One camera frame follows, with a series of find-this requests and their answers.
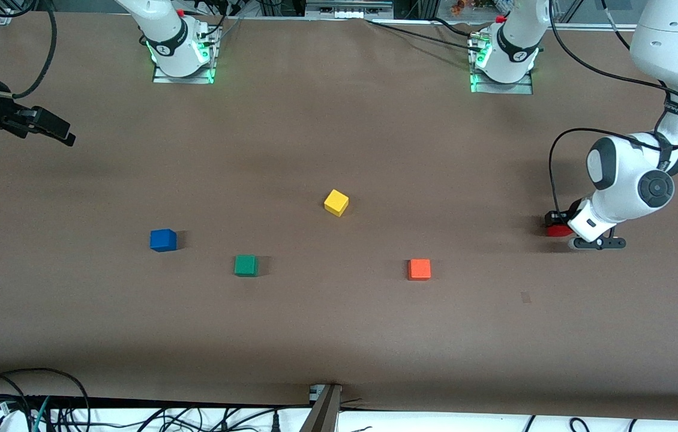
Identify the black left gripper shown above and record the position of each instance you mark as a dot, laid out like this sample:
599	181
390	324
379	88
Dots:
562	216

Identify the red wooden cube block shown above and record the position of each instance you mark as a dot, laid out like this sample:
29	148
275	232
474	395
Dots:
557	231

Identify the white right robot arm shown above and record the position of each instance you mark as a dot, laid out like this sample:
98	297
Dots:
165	24

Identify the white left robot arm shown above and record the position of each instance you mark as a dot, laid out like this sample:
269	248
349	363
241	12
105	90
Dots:
669	36

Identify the orange wooden cube block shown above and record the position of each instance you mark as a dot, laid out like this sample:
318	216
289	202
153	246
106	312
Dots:
419	269

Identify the blue wooden cube block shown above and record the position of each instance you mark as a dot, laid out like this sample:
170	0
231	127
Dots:
162	240

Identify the yellow wooden cube block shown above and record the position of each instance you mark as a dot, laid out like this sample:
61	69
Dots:
336	203

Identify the green wooden cube block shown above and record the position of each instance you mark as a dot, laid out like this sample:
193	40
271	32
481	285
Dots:
246	265

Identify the brown table cover sheet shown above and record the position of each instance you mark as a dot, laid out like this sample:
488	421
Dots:
339	336

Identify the silver metal box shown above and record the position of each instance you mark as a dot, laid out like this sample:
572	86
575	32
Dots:
348	9

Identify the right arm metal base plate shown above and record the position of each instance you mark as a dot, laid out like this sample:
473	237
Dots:
162	78

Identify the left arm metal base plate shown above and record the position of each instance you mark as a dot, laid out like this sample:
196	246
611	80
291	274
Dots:
522	89

